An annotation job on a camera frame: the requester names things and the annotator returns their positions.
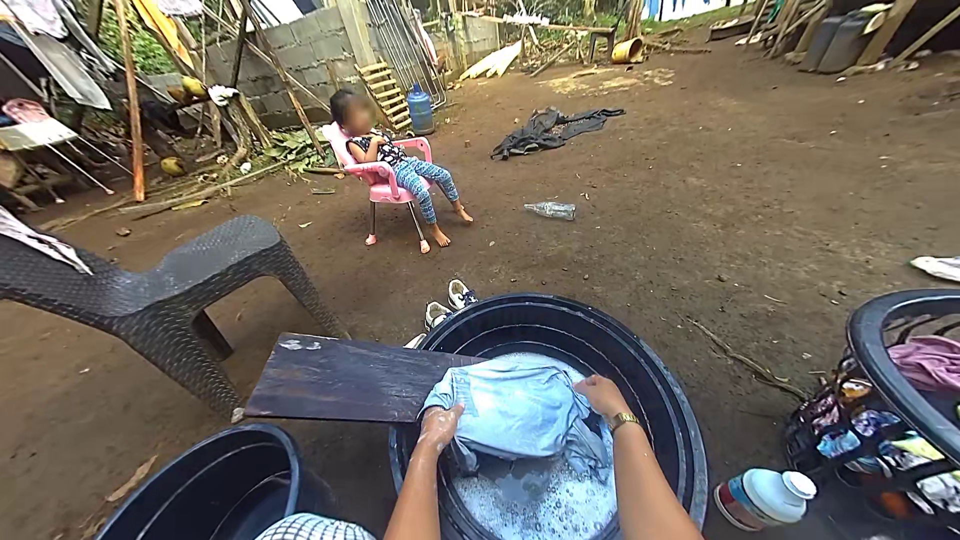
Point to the person's right forearm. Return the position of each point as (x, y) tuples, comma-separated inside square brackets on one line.
[(646, 480)]

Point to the grey hanging cloth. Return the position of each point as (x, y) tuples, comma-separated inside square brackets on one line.
[(71, 67)]

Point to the metal bar gate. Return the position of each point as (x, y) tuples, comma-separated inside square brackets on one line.
[(409, 45)]

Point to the white and black sneaker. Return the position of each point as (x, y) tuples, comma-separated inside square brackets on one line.
[(459, 292), (436, 315)]

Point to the white striped cloth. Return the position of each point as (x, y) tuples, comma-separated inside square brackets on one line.
[(37, 241)]

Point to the light blue garment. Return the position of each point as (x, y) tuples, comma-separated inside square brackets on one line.
[(517, 409)]

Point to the person's right hand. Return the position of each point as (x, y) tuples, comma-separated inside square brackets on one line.
[(606, 396)]

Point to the white folding table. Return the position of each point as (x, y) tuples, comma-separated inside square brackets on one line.
[(37, 135)]

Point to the person's left hand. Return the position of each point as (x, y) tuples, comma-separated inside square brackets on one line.
[(439, 428)]

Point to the person's right fingers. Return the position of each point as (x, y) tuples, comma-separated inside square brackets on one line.
[(586, 385)]

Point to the smaller dark plastic tub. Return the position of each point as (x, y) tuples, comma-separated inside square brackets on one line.
[(225, 480)]

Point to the orange-brown wooden post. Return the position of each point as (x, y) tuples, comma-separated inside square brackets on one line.
[(132, 112)]

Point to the slatted wooden rack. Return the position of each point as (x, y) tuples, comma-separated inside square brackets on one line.
[(386, 94)]

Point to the black garment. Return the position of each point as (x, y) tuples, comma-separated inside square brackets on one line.
[(544, 135)]

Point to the pink child's chair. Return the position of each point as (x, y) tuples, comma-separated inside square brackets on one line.
[(386, 189)]

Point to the person's left thumb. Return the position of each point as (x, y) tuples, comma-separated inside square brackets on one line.
[(457, 415)]

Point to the white flat object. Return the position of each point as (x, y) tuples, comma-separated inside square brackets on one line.
[(415, 341)]

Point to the dark grey plastic container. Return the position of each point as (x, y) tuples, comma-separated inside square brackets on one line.
[(844, 45)]

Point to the dry brown stick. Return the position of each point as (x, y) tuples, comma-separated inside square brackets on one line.
[(742, 362)]

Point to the yellow bucket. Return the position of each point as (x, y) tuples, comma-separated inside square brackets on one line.
[(625, 52)]

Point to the dark wooden board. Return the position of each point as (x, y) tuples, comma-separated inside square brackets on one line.
[(345, 379)]

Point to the pink cloth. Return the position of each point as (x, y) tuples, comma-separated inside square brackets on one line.
[(26, 111)]

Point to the pile of colourful clothes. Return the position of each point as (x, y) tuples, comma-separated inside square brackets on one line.
[(926, 364)]

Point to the person's legs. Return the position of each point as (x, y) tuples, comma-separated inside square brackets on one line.
[(315, 528)]

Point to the light blue bottle, white cap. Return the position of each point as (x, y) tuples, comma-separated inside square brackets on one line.
[(766, 498)]

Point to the black plastic laundry basket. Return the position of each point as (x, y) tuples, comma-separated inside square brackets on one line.
[(870, 330)]

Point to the dark woven plastic chair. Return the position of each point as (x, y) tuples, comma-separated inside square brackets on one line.
[(202, 270)]

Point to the large round black tub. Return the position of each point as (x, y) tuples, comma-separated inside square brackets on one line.
[(667, 397)]

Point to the clear glass bottle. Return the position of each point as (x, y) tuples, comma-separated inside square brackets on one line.
[(553, 210)]

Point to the yellow cloth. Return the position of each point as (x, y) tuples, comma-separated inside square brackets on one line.
[(166, 31)]

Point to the blue water jug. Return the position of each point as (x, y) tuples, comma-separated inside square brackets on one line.
[(421, 111)]

